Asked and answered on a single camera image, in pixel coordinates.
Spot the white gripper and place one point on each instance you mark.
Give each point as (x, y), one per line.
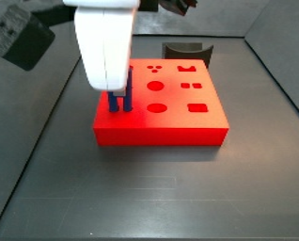
(103, 28)

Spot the blue square-circle peg object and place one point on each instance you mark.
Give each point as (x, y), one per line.
(125, 95)

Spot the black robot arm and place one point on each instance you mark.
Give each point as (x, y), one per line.
(25, 36)

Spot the dark curved holder block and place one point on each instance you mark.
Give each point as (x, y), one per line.
(187, 50)

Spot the red shape-sorter box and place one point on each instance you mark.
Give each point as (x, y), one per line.
(176, 110)

